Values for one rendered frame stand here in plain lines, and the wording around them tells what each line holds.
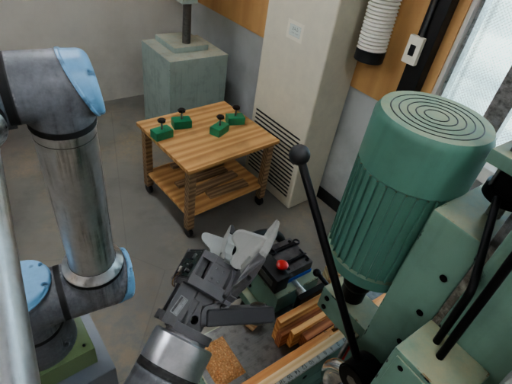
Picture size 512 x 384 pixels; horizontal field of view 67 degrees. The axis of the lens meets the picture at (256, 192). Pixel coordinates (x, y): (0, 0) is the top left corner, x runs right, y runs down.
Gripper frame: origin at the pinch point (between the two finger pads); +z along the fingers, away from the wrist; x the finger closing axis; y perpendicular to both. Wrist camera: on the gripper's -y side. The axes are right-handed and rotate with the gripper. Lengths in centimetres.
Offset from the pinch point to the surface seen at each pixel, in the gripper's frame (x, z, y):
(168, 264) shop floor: 161, 7, -38
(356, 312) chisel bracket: 6.5, -1.0, -32.4
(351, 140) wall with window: 120, 124, -89
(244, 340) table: 28.0, -15.5, -23.7
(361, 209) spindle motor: -9.8, 8.8, -10.9
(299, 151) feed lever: -7.3, 11.4, 2.5
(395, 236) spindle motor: -13.2, 6.9, -16.2
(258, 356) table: 24.6, -17.0, -26.8
